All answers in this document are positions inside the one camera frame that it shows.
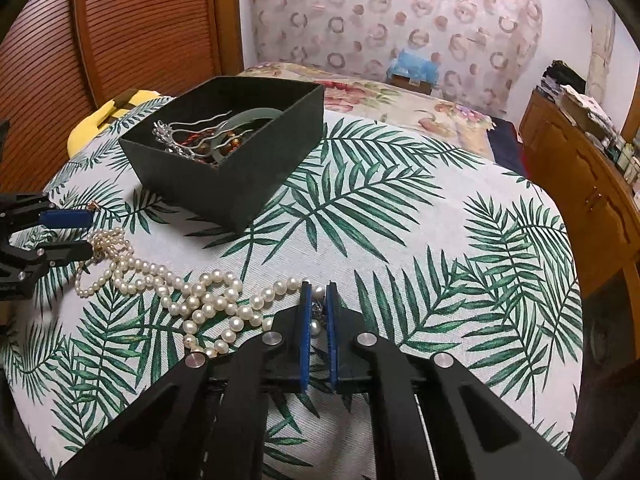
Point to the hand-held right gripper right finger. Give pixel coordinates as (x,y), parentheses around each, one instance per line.
(332,340)

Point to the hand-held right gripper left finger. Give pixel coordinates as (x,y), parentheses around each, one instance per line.
(305,335)

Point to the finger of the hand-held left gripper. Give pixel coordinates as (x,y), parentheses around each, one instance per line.
(60,252)
(65,218)

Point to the silver hairpin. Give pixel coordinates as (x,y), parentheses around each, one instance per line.
(172,137)

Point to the black square box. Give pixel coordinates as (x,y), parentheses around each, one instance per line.
(225,195)

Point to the green jade bangle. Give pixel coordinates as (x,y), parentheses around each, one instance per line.
(260,112)

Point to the yellow plush toy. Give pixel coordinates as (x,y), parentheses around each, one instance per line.
(85,127)

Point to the wooden louvered wardrobe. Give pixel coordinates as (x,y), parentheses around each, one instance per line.
(125,25)

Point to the floral bed blanket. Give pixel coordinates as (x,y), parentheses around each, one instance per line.
(380,100)

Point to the navy and red blanket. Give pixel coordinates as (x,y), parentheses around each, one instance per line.
(506,145)

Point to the cardboard box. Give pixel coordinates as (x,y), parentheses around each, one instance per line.
(411,85)

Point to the blue plastic bag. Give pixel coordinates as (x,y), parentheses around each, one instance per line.
(415,65)

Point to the wooden sideboard cabinet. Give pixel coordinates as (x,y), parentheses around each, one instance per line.
(570,160)

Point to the white floral cloth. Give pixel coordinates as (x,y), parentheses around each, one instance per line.
(587,110)

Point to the row of cosmetic bottles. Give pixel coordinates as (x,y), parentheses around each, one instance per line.
(627,160)

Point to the pile of dark clothes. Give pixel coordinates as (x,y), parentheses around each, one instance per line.
(565,77)

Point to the tied cream curtain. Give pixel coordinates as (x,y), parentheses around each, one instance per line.
(602,45)

